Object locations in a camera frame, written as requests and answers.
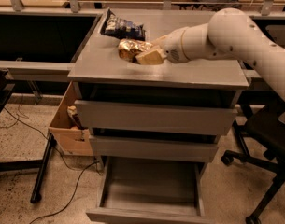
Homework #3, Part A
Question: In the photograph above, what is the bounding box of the grey top drawer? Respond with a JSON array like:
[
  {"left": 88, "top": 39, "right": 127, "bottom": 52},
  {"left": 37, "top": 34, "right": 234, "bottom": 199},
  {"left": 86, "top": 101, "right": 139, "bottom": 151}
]
[{"left": 75, "top": 100, "right": 237, "bottom": 135}]

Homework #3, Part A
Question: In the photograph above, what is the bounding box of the black table leg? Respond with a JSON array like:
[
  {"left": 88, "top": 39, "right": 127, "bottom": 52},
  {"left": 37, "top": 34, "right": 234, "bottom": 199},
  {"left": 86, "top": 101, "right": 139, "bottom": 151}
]
[{"left": 30, "top": 134, "right": 56, "bottom": 204}]

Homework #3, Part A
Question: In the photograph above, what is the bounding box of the shiny orange snack bag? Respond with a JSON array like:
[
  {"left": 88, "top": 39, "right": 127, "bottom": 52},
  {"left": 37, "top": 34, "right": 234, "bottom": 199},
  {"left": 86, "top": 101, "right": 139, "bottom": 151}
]
[{"left": 118, "top": 39, "right": 153, "bottom": 63}]

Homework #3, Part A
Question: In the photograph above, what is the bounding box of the crumpled item in box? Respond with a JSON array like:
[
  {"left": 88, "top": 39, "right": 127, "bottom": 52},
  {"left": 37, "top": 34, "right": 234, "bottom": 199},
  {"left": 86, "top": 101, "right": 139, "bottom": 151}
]
[{"left": 67, "top": 105, "right": 84, "bottom": 130}]

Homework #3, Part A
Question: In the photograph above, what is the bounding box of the dark blue chip bag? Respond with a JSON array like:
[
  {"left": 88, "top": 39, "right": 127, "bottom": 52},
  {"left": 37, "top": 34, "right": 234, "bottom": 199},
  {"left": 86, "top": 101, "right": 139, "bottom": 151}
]
[{"left": 100, "top": 9, "right": 145, "bottom": 41}]

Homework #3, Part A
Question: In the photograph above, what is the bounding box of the cardboard box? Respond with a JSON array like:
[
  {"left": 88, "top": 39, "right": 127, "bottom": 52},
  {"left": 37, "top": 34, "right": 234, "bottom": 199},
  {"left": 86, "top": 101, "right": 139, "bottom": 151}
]
[{"left": 49, "top": 83, "right": 93, "bottom": 156}]

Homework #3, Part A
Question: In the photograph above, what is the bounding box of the black floor cable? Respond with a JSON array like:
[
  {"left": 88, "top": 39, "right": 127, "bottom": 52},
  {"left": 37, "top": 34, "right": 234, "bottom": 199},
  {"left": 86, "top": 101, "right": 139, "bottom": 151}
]
[{"left": 0, "top": 93, "right": 101, "bottom": 224}]

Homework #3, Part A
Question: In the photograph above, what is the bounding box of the black office chair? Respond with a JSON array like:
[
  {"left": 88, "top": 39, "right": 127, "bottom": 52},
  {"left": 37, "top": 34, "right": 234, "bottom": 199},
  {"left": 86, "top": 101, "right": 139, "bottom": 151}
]
[{"left": 221, "top": 96, "right": 285, "bottom": 224}]

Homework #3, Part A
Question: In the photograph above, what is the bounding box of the grey drawer cabinet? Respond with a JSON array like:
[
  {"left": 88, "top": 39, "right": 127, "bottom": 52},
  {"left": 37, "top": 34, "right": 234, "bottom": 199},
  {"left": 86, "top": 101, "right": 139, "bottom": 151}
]
[{"left": 68, "top": 8, "right": 250, "bottom": 173}]

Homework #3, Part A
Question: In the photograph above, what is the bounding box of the grey open bottom drawer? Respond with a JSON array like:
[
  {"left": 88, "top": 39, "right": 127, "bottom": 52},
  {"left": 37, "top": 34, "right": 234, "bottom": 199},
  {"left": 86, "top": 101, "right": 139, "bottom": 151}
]
[{"left": 87, "top": 157, "right": 214, "bottom": 224}]

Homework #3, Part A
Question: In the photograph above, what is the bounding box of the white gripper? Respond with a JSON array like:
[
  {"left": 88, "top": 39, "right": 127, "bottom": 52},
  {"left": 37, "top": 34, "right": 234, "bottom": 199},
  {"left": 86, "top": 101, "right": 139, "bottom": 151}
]
[{"left": 135, "top": 27, "right": 189, "bottom": 65}]

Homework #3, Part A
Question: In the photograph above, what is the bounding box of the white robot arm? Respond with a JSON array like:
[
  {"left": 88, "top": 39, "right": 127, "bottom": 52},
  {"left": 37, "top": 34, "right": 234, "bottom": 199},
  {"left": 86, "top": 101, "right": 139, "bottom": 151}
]
[{"left": 136, "top": 8, "right": 285, "bottom": 102}]

